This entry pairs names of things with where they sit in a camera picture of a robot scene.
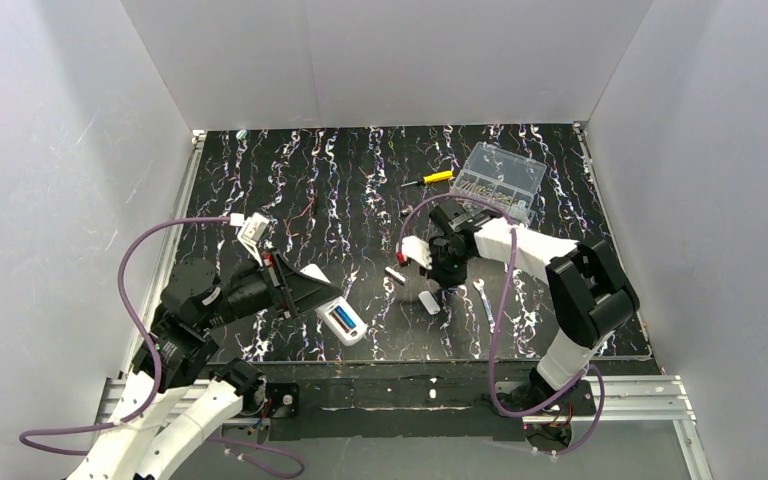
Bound silver wrench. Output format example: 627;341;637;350
473;279;497;334

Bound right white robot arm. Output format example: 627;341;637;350
425;199;640;397

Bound white remote control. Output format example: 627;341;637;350
300;264;368;346

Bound clear plastic screw box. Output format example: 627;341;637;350
450;142;547;226

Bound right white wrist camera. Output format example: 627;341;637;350
396;235;432;270

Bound yellow handled screwdriver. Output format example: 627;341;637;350
401;170;453;188

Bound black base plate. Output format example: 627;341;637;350
201;358;607;443

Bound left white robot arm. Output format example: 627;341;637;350
70;253;342;479

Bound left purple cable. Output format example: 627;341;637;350
19;215;306;480

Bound blue battery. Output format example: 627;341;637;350
330;304;359;337

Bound white battery cover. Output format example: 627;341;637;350
418;290;441;315

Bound purple cable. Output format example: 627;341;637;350
19;215;306;480
398;193;607;457

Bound aluminium frame rail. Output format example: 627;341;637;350
82;131;208;480

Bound silver battery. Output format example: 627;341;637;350
385;267;407;286

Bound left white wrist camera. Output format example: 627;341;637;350
229;213;270;265

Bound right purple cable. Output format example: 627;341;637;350
398;193;607;457

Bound copper wire scraps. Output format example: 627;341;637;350
284;191;319;238

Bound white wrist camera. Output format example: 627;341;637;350
229;213;270;265
396;235;432;270

